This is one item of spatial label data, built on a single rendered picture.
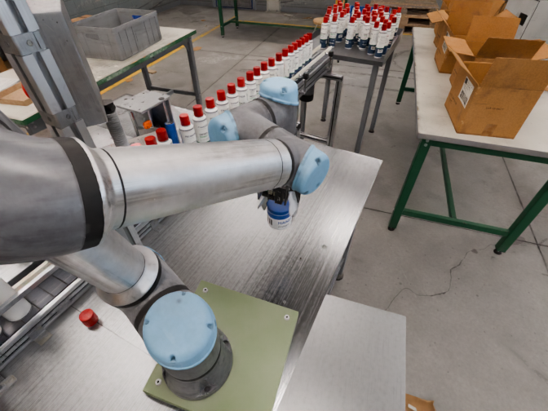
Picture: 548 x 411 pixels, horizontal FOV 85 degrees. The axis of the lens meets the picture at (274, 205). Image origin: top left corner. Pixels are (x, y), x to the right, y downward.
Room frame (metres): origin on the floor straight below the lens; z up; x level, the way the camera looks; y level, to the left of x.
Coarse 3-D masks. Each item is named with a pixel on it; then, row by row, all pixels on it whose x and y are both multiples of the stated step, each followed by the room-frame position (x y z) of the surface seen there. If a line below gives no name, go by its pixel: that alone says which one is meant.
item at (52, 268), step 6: (48, 270) 0.42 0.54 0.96; (54, 270) 0.42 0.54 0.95; (36, 276) 0.40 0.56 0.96; (42, 276) 0.40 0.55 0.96; (30, 282) 0.38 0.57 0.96; (36, 282) 0.38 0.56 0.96; (24, 288) 0.37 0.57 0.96; (30, 288) 0.37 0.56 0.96; (18, 294) 0.35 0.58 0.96; (24, 294) 0.36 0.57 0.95; (12, 300) 0.34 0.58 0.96; (18, 300) 0.34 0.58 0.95; (0, 306) 0.32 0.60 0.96; (6, 306) 0.32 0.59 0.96; (0, 312) 0.31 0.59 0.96
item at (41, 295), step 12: (48, 276) 0.45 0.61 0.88; (60, 276) 0.45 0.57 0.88; (72, 276) 0.45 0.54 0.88; (36, 288) 0.42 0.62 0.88; (48, 288) 0.42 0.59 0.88; (60, 288) 0.42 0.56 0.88; (36, 300) 0.38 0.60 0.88; (48, 300) 0.38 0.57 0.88; (36, 312) 0.35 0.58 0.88; (0, 324) 0.32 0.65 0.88; (12, 324) 0.32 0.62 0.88; (24, 324) 0.32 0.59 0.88
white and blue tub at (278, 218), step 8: (272, 200) 0.60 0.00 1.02; (288, 200) 0.60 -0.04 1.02; (272, 208) 0.57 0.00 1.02; (280, 208) 0.57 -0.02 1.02; (288, 208) 0.57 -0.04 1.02; (272, 216) 0.56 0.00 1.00; (280, 216) 0.55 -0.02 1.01; (288, 216) 0.56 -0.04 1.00; (272, 224) 0.56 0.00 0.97; (280, 224) 0.55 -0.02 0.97; (288, 224) 0.56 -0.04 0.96
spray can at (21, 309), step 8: (0, 280) 0.36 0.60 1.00; (0, 288) 0.35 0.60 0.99; (8, 288) 0.36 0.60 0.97; (0, 296) 0.34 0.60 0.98; (8, 296) 0.35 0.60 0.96; (0, 304) 0.33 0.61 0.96; (16, 304) 0.34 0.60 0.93; (24, 304) 0.35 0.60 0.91; (8, 312) 0.33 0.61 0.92; (16, 312) 0.33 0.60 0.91; (24, 312) 0.34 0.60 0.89; (8, 320) 0.33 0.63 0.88; (16, 320) 0.33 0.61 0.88
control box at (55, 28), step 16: (32, 0) 0.61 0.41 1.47; (48, 0) 0.61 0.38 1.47; (48, 16) 0.53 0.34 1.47; (64, 16) 0.55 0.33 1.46; (48, 32) 0.52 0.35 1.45; (64, 32) 0.53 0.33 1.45; (64, 48) 0.53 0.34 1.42; (80, 48) 0.61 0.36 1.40; (64, 64) 0.52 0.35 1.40; (80, 64) 0.53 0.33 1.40; (64, 80) 0.52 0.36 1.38; (80, 80) 0.53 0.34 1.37; (80, 96) 0.52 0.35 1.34; (96, 96) 0.54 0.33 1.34; (80, 112) 0.52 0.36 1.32; (96, 112) 0.53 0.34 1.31
